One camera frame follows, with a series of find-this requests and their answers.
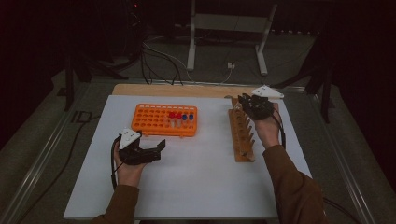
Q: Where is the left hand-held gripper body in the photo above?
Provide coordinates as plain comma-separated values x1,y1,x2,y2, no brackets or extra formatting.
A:
118,128,163,166

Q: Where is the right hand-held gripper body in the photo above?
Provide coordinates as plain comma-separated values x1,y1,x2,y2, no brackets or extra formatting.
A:
246,84,285,121

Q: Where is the orange plastic tube rack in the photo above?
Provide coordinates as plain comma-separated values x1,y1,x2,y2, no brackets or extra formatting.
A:
131,103,199,138

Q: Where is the wooden test tube rack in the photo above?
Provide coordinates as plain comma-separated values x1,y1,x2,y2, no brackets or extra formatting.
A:
228,96,256,163

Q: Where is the person's left hand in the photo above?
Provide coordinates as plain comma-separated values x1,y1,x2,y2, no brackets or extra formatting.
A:
113,145,148,189

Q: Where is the person's right hand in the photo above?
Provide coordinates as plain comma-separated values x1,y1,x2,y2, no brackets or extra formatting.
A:
254,103,282,150

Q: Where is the white table sheet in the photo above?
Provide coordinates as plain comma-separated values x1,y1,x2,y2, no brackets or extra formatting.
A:
63,94,313,220

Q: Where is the black metal stand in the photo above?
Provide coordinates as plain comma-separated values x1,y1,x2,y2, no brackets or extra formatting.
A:
64,52,129,112
270,46,336,124

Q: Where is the white metal stand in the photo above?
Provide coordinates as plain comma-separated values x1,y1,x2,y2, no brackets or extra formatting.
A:
186,0,278,77

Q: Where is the black power strip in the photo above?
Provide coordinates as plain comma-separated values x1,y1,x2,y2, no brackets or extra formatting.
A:
270,29,316,35

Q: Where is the black equipment tower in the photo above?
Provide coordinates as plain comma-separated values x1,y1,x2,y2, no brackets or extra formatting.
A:
124,0,148,63

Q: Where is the white floor cable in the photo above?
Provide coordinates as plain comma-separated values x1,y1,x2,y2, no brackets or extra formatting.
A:
219,68,233,84

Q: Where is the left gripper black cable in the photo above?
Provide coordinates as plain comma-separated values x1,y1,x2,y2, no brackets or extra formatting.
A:
110,134,124,190

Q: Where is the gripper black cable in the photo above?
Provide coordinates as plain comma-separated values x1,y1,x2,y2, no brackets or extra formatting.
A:
110,134,124,190
270,104,287,149

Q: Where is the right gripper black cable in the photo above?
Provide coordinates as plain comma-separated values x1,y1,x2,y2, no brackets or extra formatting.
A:
270,104,287,149

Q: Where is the long black floor cable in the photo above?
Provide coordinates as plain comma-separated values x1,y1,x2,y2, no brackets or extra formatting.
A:
15,115,101,224

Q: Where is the aluminium floor rail frame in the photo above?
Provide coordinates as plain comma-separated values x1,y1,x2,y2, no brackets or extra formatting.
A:
0,77,377,224

